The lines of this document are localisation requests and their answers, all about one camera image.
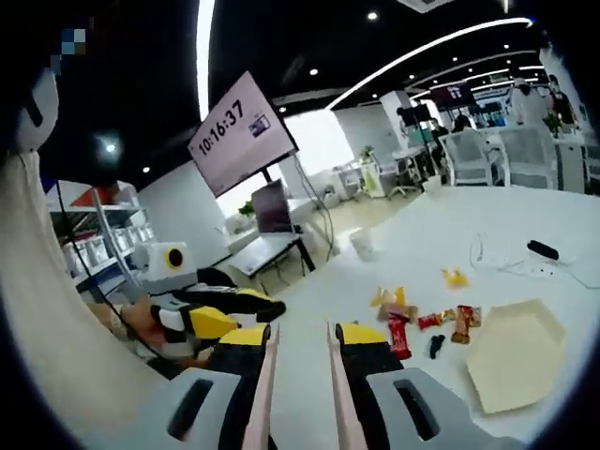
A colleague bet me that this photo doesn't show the small dark object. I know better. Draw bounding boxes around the small dark object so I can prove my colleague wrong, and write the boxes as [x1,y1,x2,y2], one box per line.
[425,334,447,361]

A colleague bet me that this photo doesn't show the golden food snack packet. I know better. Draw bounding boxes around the golden food snack packet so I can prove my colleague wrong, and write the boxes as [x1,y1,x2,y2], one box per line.
[370,284,407,309]

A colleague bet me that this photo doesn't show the white worn device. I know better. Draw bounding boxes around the white worn device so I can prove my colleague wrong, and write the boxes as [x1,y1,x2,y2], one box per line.
[16,69,61,154]

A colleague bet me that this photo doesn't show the grey tilted desk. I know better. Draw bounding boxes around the grey tilted desk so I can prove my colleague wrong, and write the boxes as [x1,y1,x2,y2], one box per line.
[228,232,318,294]

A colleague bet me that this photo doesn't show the large display screen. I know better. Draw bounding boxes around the large display screen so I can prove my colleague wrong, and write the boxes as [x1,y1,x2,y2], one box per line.
[187,69,300,199]

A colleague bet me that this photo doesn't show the pink food tongs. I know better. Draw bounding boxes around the pink food tongs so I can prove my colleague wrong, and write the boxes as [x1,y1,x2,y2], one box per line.
[241,321,369,450]

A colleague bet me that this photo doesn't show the white power strip with cable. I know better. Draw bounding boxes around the white power strip with cable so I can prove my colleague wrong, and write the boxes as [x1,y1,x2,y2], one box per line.
[469,230,600,290]

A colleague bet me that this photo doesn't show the red brown food snack packet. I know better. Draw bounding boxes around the red brown food snack packet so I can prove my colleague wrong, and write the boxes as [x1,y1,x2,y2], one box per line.
[450,304,484,346]

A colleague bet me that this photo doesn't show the long ceiling light strip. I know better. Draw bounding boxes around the long ceiling light strip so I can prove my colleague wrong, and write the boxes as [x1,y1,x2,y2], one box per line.
[195,0,217,123]

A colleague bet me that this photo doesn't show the storage shelf rack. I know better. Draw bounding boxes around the storage shelf rack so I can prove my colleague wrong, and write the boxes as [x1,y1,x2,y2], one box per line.
[49,187,156,301]

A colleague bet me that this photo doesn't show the yellow food snack packet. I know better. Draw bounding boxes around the yellow food snack packet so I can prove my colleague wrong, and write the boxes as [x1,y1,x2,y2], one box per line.
[441,267,471,289]

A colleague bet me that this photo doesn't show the white mesh office chair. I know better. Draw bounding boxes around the white mesh office chair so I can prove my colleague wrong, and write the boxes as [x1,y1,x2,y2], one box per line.
[499,126,562,188]
[442,128,505,187]

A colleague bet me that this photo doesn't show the beige hexagonal container plate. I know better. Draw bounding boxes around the beige hexagonal container plate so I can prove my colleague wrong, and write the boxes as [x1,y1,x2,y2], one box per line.
[465,298,566,416]

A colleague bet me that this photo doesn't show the black monitor on tripod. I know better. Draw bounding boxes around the black monitor on tripod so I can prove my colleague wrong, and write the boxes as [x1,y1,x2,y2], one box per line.
[396,105,432,182]

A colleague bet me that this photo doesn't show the person's left hand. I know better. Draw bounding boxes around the person's left hand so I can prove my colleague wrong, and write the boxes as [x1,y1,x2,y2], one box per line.
[98,300,164,352]

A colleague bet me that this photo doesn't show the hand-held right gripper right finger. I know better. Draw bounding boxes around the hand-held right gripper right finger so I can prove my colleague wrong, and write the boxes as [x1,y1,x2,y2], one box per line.
[333,320,529,450]

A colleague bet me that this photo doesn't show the person's beige shirt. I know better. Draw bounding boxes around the person's beige shirt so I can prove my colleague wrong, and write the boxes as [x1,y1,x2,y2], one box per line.
[0,149,188,450]

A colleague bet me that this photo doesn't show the long red food bar packet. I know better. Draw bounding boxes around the long red food bar packet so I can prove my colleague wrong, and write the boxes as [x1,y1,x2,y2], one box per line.
[386,312,413,360]

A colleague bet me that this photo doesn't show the white cabinet with green sticker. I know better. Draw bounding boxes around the white cabinet with green sticker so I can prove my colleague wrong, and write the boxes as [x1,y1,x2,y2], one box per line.
[358,157,390,201]

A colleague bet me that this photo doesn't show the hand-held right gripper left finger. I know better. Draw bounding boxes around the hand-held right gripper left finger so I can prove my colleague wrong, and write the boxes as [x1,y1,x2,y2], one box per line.
[133,322,273,450]

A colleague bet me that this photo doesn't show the dark computer monitor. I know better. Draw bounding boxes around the dark computer monitor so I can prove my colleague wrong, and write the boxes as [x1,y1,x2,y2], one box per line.
[251,178,294,235]

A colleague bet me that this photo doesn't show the white paper cup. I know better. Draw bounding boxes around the white paper cup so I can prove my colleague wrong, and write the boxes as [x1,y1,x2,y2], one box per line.
[349,230,376,262]

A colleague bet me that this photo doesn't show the black oblong device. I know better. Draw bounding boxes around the black oblong device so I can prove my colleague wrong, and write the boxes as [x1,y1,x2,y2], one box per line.
[526,239,561,261]

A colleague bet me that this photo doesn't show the dark hanging display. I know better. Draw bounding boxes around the dark hanging display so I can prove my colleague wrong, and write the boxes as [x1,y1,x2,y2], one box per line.
[429,82,473,108]

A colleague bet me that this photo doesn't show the curved ceiling light strip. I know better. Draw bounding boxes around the curved ceiling light strip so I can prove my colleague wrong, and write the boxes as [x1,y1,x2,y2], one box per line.
[327,17,533,110]

